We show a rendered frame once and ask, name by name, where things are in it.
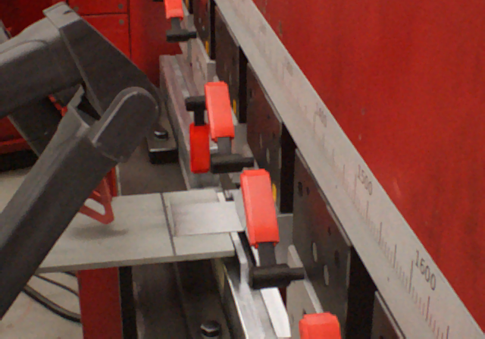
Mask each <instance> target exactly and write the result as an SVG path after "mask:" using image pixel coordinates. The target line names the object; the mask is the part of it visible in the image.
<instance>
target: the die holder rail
mask: <svg viewBox="0 0 485 339"><path fill-rule="evenodd" d="M159 68H160V88H161V93H162V95H163V98H164V103H165V105H166V108H167V113H168V115H169V118H170V121H171V126H172V129H173V132H174V136H175V140H176V142H177V147H178V159H179V162H180V167H181V169H182V172H183V177H184V180H185V183H186V188H187V191H194V190H212V189H214V191H215V192H217V193H221V192H223V188H222V186H221V182H220V175H219V174H213V173H211V168H210V171H208V173H203V174H193V172H191V171H190V150H189V125H190V124H191V123H192V122H193V121H194V119H193V111H187V110H186V106H185V98H186V97H187V96H199V94H198V92H197V89H196V86H195V84H194V79H193V72H192V68H191V66H190V63H186V60H185V58H184V56H183V54H182V55H174V56H169V55H159ZM212 155H218V149H217V144H216V143H215V142H214V141H211V135H210V158H211V156H212Z"/></svg>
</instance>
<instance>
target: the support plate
mask: <svg viewBox="0 0 485 339"><path fill-rule="evenodd" d="M168 194H169V195H170V199H171V206H187V205H197V204H208V203H218V200H217V196H216V193H215V191H214V189H212V190H194V191H184V192H174V193H163V197H164V203H165V206H168ZM84 205H85V206H88V207H90V208H91V209H93V210H95V211H97V212H98V213H100V214H105V209H104V206H102V205H100V204H99V203H97V202H96V201H94V200H92V199H88V200H87V201H86V202H85V204H84ZM111 206H112V209H113V213H114V218H115V220H114V221H112V222H111V223H109V224H103V223H101V222H100V221H97V220H95V219H94V218H91V217H89V216H87V215H84V214H82V213H80V212H78V213H77V214H76V215H75V217H74V219H73V220H72V221H71V223H70V224H69V225H68V226H67V228H66V230H65V231H64V233H63V234H62V235H61V236H60V238H59V239H58V241H57V242H56V244H55V245H54V246H53V247H52V249H51V251H50V252H49V253H48V255H47V256H46V257H45V259H44V262H43V263H42V264H41V265H40V267H39V268H38V270H37V271H36V273H35V275H38V274H46V273H55V272H70V271H79V270H87V269H95V268H111V267H119V266H127V265H142V264H151V263H159V262H175V261H183V260H192V259H207V258H216V257H225V256H235V249H234V246H233V242H232V240H231V237H230V233H229V232H223V233H214V234H196V235H186V236H176V237H173V240H174V246H175V250H176V253H177V254H176V255H175V256H174V254H173V250H172V246H171V240H170V236H169V233H168V229H167V222H166V219H165V216H164V210H163V205H162V202H161V196H160V193H156V194H146V195H137V196H119V197H112V202H111Z"/></svg>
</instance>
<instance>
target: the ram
mask: <svg viewBox="0 0 485 339"><path fill-rule="evenodd" d="M215 1H216V3H217V6H219V8H220V10H221V11H222V13H223V15H224V17H225V18H226V20H227V22H228V24H229V25H230V28H231V29H232V31H233V33H234V34H235V36H236V38H237V40H238V41H239V44H240V45H241V46H242V49H243V51H244V52H245V54H246V56H247V58H248V59H249V61H250V63H251V66H252V68H253V69H254V71H255V73H256V74H257V76H258V79H259V80H260V81H261V84H262V86H263V87H264V89H265V91H266V92H267V94H268V96H269V98H270V99H271V101H272V102H273V104H274V106H275V108H276V109H277V111H278V113H279V114H280V116H281V118H282V120H283V122H284V124H285V125H286V127H287V129H288V131H289V132H290V134H291V136H292V137H293V139H294V141H295V143H296V145H297V146H298V148H299V150H300V152H301V153H302V155H303V157H304V159H305V160H306V162H307V164H308V166H309V168H310V169H311V171H312V173H313V175H314V176H315V178H316V180H317V182H318V183H319V185H320V187H321V189H322V190H323V192H324V194H325V196H326V197H327V200H328V201H329V203H330V205H331V206H332V208H333V210H334V211H335V213H336V216H337V217H338V219H339V220H340V222H341V223H342V225H343V227H344V228H345V230H346V233H347V234H348V235H349V238H350V239H351V241H352V243H353V245H354V246H355V248H356V250H357V251H358V254H359V255H360V257H361V259H362V261H363V263H364V264H365V266H366V268H367V269H368V271H369V273H370V274H371V277H372V278H373V279H374V282H375V285H376V286H377V289H378V290H379V291H380V294H381V296H382V297H383V299H384V301H385V303H386V304H387V305H388V307H389V308H390V311H391V313H392V314H393V316H394V318H395V319H396V321H397V323H398V325H399V327H400V328H401V330H402V332H403V334H404V335H405V337H406V339H437V336H436V335H435V334H434V332H433V330H432V329H431V327H430V326H429V324H428V322H427V320H426V319H425V317H424V316H423V314H422V313H421V311H420V309H419V308H418V306H417V304H416V303H415V301H414V300H413V299H412V297H411V295H410V294H409V292H408V291H407V289H406V287H405V285H404V284H403V283H402V281H401V279H400V277H399V276H398V275H397V273H396V271H395V269H394V267H393V266H392V265H391V263H390V261H389V260H388V258H387V257H386V255H385V253H384V251H383V250H382V247H381V245H380V244H379V242H378V241H377V239H376V237H375V236H374V234H373V232H372V231H371V229H370V228H369V226H368V224H367V222H366V221H365V220H364V218H363V217H362V216H361V213H360V212H359V210H358V209H357V207H356V206H355V204H354V202H353V201H352V199H351V197H350V196H349V194H348V193H347V191H346V189H345V187H344V186H343V184H342V183H341V181H340V179H339V178H338V177H337V175H336V173H335V171H334V170H333V168H332V167H331V165H330V163H329V162H328V160H327V158H326V157H325V155H324V154H323V152H322V151H321V148H320V147H319V145H318V144H317V142H316V141H315V139H314V137H313V136H312V135H311V132H310V131H309V129H308V128H307V126H306V125H305V122H304V121H303V120H302V118H301V116H300V115H299V113H298V112H297V110H296V108H295V106H294V105H293V103H292V102H291V100H289V97H288V96H287V94H286V93H285V91H284V90H283V87H282V86H281V85H280V83H279V81H278V80H277V78H276V77H275V75H274V73H273V71H272V70H271V68H270V67H269V65H268V63H267V62H266V61H265V59H264V57H263V55H262V54H261V52H260V51H259V49H258V47H257V45H256V44H255V42H254V41H253V39H252V37H251V34H250V33H249V31H248V30H247V28H246V26H245V25H244V23H243V22H242V20H241V18H240V17H239V15H238V14H237V12H236V10H235V8H234V7H233V6H232V5H231V3H230V1H229V0H215ZM250 2H251V4H252V5H253V6H254V8H255V10H256V11H257V12H258V13H259V15H260V16H261V18H262V20H263V21H264V22H265V23H266V25H267V26H268V28H269V30H270V31H271V32H272V33H273V35H274V37H275V38H276V40H277V41H278V42H279V44H280V45H281V47H282V48H283V50H284V51H285V53H286V54H287V55H288V57H289V59H290V60H291V62H292V63H293V64H294V66H295V67H296V69H297V70H298V72H299V73H300V74H301V76H302V77H303V79H304V80H305V82H306V83H307V84H308V86H309V88H310V89H311V91H312V92H313V93H314V95H315V96H316V98H317V99H318V101H319V102H320V103H321V104H322V105H323V107H324V109H325V110H326V111H327V113H328V115H329V116H330V117H331V119H332V120H333V122H334V123H335V125H336V126H337V127H338V129H339V131H340V132H341V133H342V135H343V136H344V137H345V139H346V141H347V142H348V144H349V145H350V146H351V147H352V149H353V151H354V152H355V154H356V155H357V156H358V158H359V159H360V161H361V163H362V164H363V165H364V166H365V168H366V169H367V171H368V173H369V174H370V176H372V178H373V179H374V181H375V183H376V184H377V186H378V187H379V188H380V190H381V191H382V193H383V194H384V196H385V197H386V199H387V201H388V203H389V204H390V205H391V207H392V208H393V210H394V211H395V213H396V214H397V215H398V216H399V218H400V219H401V221H402V222H403V224H404V225H405V226H406V228H407V229H408V231H409V232H410V234H411V235H412V236H413V238H414V239H415V241H416V243H417V244H418V245H419V247H420V248H421V250H422V251H423V253H424V254H425V256H426V257H427V258H428V260H429V261H430V263H431V265H432V266H433V267H434V268H435V270H436V272H437V273H438V275H439V276H440V277H441V278H442V280H443V282H444V283H445V285H446V286H447V287H448V288H449V290H450V291H451V292H452V295H453V296H454V298H455V299H456V301H457V302H458V304H459V305H460V307H461V308H462V309H463V311H464V312H465V314H466V316H467V317H468V318H469V320H470V321H471V323H472V324H473V326H474V327H475V328H476V330H477V331H478V333H479V334H480V336H481V337H482V338H483V339H485V0H250Z"/></svg>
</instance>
